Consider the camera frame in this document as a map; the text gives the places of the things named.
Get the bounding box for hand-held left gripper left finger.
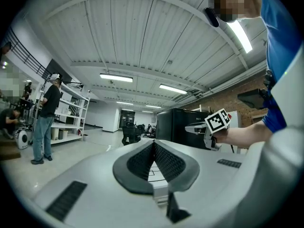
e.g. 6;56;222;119
33;139;172;228

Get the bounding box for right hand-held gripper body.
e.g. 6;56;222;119
203;108;232;152

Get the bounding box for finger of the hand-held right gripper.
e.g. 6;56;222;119
185;123;207;135

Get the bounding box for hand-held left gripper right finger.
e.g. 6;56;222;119
155;139;249;228

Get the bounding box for person's right forearm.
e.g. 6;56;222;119
215;121;274;150

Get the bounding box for ceiling tube light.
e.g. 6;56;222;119
159;84;188;95
227;20;253;54
99;73;133;83

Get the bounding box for white table with black lines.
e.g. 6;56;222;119
147;164;173;208

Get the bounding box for black office chair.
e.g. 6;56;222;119
121;122;143;146

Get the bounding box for white metal shelf rack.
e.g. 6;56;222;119
33;74;92;145

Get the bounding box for white body harness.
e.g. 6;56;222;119
270;41;304;138

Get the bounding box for curved wooden steps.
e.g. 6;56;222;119
0;136;22;162

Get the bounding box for person's blue shirt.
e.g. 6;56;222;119
258;0;304;134

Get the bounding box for person's head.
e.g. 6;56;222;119
208;0;262;23

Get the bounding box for black mezzanine railing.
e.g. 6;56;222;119
3;26;52;80

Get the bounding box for black head camera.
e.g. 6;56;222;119
204;7;220;29

